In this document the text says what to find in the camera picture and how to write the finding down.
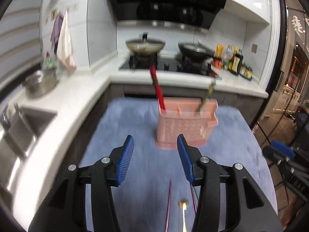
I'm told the dark red chopstick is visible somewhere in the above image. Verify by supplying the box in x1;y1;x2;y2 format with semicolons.
149;65;163;102
165;180;172;232
190;185;197;213

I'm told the gold flower spoon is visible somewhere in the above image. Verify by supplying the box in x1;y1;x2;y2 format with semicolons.
179;199;188;232

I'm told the steel kitchen sink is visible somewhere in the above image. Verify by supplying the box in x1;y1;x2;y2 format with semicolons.
1;107;57;195

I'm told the white kitchen countertop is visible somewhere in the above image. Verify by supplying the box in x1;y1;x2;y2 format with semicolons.
0;53;269;232

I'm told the spice jar rack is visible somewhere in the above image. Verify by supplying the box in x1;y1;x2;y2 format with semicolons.
239;63;253;81

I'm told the dark soy sauce bottle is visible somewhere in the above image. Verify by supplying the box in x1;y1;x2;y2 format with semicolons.
228;49;244;75

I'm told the chrome faucet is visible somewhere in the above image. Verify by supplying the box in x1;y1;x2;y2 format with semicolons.
1;103;20;132

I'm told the clear plastic bottle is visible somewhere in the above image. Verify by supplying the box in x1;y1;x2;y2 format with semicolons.
222;44;233;70

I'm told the pink perforated utensil holder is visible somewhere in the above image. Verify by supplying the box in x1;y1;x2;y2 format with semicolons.
155;97;218;150

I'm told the red instant noodle cup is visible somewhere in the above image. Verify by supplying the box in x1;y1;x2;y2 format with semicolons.
213;59;223;70

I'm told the yellow snack packet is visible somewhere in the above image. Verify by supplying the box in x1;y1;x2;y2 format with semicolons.
214;44;224;59

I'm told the steel colander bowl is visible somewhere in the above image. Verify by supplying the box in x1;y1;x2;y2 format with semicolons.
22;68;58;98

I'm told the black wok with lid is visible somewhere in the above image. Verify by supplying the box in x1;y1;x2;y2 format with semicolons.
178;43;215;60

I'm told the green dish soap bottle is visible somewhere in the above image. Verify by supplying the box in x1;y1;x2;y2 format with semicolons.
43;51;58;70

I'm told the white hanging towel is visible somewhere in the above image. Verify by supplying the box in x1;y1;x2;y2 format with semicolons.
57;9;77;74

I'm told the black gas stove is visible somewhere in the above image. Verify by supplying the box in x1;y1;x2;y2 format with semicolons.
119;54;222;80

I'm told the black range hood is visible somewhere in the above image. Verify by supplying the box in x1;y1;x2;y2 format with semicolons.
110;0;227;29

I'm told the beige wok with lid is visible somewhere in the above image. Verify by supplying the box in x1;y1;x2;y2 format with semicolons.
126;32;166;55

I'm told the purple hanging cloth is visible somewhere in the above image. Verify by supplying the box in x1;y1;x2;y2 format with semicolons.
50;13;63;54

